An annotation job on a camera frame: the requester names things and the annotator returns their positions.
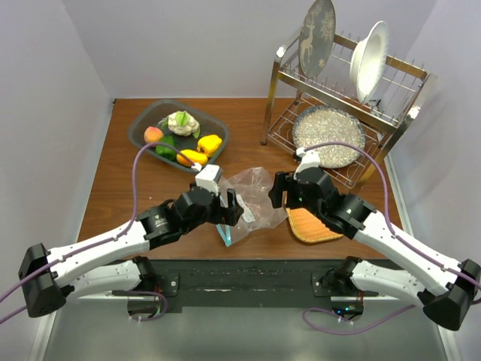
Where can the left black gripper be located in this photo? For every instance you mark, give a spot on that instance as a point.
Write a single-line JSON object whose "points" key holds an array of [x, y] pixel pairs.
{"points": [[230, 213]]}

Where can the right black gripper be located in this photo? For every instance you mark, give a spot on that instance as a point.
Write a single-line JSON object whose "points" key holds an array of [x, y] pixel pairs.
{"points": [[283, 181]]}

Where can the clear zip top bag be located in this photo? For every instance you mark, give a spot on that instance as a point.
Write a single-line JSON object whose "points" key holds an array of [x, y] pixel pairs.
{"points": [[251, 186]]}

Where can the orange fake fruit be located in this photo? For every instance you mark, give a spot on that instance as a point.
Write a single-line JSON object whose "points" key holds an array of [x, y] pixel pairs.
{"points": [[188, 157]]}

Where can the yellow fake bell pepper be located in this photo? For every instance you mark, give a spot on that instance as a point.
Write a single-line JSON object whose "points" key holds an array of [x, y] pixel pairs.
{"points": [[209, 145]]}

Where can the green fake vegetable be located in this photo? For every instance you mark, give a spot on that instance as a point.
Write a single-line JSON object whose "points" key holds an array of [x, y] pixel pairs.
{"points": [[165, 148]]}

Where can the white fake cauliflower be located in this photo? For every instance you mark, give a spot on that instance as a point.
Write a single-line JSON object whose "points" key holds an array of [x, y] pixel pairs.
{"points": [[182, 123]]}

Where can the fake brown egg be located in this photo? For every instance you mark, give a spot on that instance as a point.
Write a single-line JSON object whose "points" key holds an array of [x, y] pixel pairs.
{"points": [[153, 134]]}

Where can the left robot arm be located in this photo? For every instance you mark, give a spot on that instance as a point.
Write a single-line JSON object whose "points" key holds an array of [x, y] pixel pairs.
{"points": [[113, 261]]}

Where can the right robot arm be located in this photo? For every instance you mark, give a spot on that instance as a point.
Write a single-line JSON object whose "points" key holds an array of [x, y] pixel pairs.
{"points": [[442, 286]]}

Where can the woven bamboo tray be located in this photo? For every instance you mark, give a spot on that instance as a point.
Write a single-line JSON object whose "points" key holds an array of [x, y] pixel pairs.
{"points": [[309, 229]]}

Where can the speckled blue rimmed plate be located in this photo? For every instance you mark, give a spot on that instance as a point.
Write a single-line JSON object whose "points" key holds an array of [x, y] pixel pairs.
{"points": [[322, 124]]}

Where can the metal dish rack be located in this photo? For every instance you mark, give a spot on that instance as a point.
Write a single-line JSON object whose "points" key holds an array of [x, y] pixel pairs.
{"points": [[402, 91]]}

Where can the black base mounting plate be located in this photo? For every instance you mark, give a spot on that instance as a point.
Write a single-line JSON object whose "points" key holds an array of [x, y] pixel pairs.
{"points": [[240, 283]]}

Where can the clear glass container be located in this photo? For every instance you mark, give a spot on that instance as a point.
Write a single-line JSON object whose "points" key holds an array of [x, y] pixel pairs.
{"points": [[155, 114]]}

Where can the white bowl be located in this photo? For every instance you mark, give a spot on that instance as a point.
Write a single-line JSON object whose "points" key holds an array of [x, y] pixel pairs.
{"points": [[368, 61]]}

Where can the grey reindeer plate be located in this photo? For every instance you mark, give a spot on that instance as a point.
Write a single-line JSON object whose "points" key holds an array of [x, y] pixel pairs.
{"points": [[316, 38]]}

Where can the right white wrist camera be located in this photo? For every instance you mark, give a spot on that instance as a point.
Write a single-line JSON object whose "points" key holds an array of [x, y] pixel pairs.
{"points": [[308, 159]]}

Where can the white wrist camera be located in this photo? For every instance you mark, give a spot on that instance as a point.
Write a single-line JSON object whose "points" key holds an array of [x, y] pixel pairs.
{"points": [[208, 178], [308, 159]]}

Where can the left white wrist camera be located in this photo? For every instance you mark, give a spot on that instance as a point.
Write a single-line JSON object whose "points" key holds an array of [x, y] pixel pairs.
{"points": [[208, 178]]}

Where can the aluminium frame rail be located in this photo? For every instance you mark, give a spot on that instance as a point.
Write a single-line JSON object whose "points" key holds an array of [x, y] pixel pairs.
{"points": [[98, 328]]}

